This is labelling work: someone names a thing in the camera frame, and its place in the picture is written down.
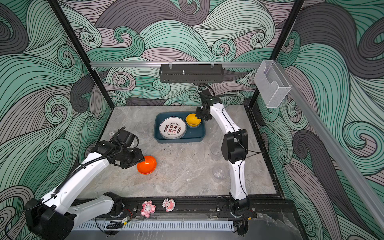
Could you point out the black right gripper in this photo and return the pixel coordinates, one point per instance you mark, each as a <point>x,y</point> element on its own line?
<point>199,115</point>

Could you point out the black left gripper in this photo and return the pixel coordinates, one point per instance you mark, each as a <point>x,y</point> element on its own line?
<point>139,157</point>

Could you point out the yellow shallow bowl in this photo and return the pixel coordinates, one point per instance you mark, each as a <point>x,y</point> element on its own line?
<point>193,119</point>

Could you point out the white plate red green circles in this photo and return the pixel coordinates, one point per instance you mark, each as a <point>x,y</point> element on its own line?
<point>173,128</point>

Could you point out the orange shallow bowl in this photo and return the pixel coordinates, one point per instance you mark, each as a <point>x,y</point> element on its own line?
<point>148,166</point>

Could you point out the blue shallow bowl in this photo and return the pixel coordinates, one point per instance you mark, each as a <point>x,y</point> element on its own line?
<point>193,126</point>

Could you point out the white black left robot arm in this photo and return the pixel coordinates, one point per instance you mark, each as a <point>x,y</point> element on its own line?
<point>53,217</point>

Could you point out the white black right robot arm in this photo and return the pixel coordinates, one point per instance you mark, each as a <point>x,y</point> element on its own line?
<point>234,146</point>

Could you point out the teal plastic bin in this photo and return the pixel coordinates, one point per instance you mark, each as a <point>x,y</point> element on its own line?
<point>191,136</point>

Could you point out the clear cup left rear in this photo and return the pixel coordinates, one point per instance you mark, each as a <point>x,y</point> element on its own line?
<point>142,128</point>

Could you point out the clear plastic cup far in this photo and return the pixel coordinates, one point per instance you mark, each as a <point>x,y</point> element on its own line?
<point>216,150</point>

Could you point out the clear plastic cup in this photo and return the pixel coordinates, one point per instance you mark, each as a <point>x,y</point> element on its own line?
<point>220,173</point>
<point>216,150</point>

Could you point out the clear plastic cup near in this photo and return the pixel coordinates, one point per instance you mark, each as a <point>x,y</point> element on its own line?
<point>220,173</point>

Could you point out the pink plush pig figure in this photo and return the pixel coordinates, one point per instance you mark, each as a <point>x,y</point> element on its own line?
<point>148,208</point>

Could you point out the pink white small figure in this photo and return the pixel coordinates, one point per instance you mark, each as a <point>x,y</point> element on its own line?
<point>169,205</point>

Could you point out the black perforated wall tray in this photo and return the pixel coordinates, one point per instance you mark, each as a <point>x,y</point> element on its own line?
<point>191,74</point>

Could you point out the black right rear frame post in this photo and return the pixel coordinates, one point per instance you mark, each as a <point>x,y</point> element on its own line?
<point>287,27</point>

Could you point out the black frame post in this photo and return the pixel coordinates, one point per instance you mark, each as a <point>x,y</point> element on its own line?
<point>55,6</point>
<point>287,27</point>

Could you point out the clear acrylic wall holder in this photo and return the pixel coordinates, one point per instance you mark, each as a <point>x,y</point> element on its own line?
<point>272,82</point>

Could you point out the aluminium wall rail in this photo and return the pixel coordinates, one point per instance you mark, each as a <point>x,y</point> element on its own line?
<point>138,64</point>

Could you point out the white slotted cable duct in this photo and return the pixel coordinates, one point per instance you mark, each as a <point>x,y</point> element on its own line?
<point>199,225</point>

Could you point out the black left rear frame post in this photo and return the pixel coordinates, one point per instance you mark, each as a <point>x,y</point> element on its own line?
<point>55,6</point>

